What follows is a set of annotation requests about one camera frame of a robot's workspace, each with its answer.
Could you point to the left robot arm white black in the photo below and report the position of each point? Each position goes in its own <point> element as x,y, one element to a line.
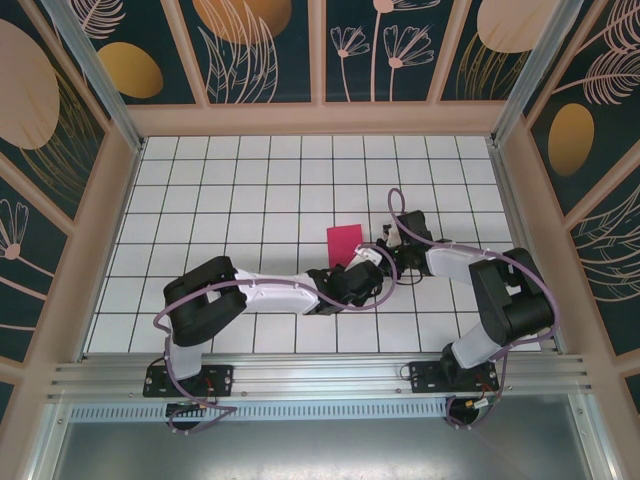
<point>275,297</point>

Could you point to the long aluminium mounting rail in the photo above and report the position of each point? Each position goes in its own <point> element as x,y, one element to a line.
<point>320,375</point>

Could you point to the aluminium side rail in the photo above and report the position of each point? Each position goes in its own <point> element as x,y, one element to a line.
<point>520,240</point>

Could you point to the grey metal sheet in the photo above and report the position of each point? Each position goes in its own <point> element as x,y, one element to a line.
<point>320,450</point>

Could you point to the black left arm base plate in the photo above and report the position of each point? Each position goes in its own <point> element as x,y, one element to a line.
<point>220,380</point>

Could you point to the dark floral wall panel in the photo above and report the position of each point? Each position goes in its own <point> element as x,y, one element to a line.
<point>590,100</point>
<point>30,100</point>
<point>610,260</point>
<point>25,260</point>
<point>250,50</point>
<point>400,50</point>
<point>490,60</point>
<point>130,70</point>

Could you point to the aluminium corner post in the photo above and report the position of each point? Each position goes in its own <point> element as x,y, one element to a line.
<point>530,65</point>
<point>100,85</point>

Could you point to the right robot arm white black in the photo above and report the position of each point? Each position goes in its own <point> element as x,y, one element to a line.
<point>450,262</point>

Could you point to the pink paper sheet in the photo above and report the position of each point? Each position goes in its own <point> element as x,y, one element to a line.
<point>345,242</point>

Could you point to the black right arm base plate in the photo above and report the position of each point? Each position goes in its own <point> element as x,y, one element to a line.
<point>425,375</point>

